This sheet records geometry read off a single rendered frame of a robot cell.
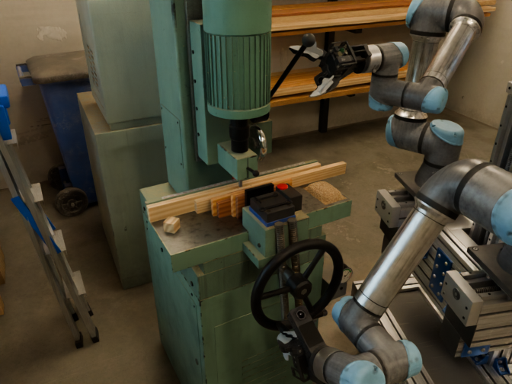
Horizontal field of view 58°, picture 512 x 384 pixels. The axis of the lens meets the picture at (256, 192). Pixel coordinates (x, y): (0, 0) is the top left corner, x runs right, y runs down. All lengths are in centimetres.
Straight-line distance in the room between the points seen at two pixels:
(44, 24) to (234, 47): 238
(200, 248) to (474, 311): 76
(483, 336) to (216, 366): 81
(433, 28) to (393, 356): 108
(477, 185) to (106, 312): 192
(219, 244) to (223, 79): 44
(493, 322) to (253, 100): 91
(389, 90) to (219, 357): 97
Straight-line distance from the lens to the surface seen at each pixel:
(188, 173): 154
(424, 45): 171
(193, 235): 130
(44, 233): 196
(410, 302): 220
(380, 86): 142
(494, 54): 493
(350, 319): 109
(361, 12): 376
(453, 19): 164
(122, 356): 225
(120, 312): 244
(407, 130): 175
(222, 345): 154
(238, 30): 118
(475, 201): 97
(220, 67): 121
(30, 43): 348
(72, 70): 291
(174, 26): 140
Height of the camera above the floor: 164
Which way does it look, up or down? 29 degrees down
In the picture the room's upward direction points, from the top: straight up
